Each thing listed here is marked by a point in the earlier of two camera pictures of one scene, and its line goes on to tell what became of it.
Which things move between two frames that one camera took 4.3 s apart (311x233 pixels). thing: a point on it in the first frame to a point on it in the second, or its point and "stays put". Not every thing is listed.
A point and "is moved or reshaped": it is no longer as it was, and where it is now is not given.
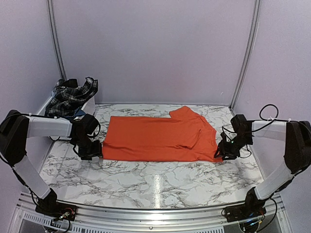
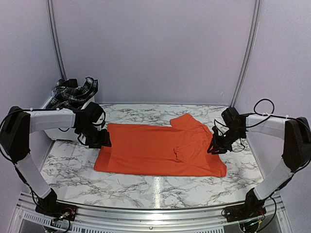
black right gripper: [223, 148] to [217, 146]
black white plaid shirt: [69, 96] stays put
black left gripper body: [89, 150] to [94, 138]
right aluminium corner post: [249, 53] stays put
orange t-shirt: [186, 136] is moved or reshaped
